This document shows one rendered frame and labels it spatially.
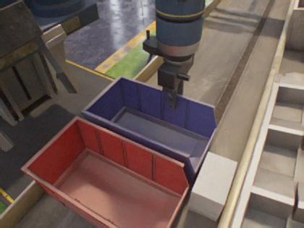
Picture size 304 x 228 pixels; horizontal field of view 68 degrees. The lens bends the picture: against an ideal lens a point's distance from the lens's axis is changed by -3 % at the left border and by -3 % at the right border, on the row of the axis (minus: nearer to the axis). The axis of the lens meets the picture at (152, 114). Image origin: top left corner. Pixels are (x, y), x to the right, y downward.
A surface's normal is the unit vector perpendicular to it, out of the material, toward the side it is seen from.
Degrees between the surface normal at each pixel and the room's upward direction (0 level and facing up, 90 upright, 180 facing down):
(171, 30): 90
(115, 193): 0
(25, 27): 65
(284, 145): 83
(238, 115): 0
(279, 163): 10
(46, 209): 1
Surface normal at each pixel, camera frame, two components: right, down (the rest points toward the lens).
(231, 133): -0.03, -0.70
